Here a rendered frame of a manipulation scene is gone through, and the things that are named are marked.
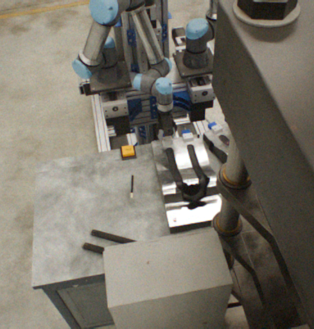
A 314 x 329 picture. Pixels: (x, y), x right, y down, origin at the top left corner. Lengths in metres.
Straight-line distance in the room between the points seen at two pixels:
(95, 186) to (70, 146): 1.37
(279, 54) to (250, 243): 0.72
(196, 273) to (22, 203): 2.24
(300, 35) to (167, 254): 0.59
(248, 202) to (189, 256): 0.20
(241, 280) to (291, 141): 0.98
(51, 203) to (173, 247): 1.08
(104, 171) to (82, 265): 0.52
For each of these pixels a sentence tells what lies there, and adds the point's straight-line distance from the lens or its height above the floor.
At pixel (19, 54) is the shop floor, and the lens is 4.52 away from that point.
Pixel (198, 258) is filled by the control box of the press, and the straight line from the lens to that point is 0.99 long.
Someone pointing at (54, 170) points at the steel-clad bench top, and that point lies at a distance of 2.10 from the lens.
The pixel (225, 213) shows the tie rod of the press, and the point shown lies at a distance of 1.16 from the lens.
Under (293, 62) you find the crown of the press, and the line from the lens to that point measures 0.62.
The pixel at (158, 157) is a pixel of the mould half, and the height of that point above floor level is 0.89.
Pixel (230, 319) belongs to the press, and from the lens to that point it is 1.66.
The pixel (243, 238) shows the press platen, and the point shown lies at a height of 1.29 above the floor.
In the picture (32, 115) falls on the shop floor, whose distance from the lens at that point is 3.70.
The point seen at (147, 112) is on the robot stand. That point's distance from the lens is 2.33.
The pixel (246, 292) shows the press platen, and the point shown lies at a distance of 1.43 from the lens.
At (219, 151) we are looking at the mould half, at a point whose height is 0.86.
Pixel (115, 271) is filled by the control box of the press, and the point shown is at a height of 1.47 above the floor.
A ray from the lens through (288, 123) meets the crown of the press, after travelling 0.53.
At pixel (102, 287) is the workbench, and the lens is 1.94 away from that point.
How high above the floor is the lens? 2.36
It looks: 50 degrees down
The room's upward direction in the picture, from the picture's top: 5 degrees counter-clockwise
